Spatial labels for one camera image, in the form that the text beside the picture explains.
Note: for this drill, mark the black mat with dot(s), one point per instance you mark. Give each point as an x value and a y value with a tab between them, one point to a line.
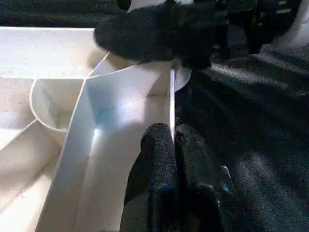
253	133

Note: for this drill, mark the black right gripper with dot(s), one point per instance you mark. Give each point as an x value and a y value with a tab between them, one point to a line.
253	24

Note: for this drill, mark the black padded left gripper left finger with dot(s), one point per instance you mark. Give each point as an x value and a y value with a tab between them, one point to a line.
154	178

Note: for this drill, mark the white plastic table leg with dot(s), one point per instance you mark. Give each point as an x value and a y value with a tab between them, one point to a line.
144	3

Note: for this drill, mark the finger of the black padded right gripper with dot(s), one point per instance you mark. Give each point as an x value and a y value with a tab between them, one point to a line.
157	36

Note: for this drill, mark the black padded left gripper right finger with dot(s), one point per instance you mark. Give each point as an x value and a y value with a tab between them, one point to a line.
202	188

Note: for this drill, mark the white plastic table top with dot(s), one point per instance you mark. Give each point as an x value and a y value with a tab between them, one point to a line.
108	101

